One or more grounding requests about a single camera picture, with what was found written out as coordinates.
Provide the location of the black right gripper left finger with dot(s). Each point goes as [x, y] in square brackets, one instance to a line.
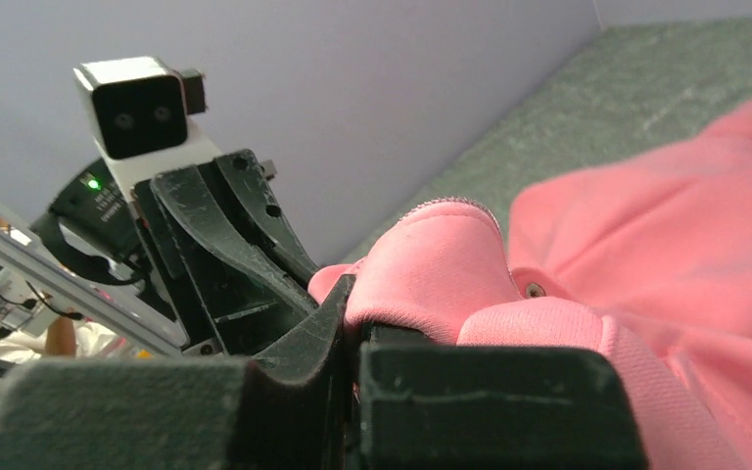
[284, 408]

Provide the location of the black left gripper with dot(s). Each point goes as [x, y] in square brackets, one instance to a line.
[232, 262]

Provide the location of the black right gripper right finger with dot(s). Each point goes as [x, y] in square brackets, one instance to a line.
[424, 406]

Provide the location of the pink zip-up jacket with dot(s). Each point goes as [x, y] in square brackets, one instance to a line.
[647, 262]

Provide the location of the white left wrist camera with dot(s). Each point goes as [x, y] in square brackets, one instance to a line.
[140, 114]

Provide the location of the aluminium frame rail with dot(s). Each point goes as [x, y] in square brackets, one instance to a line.
[128, 317]

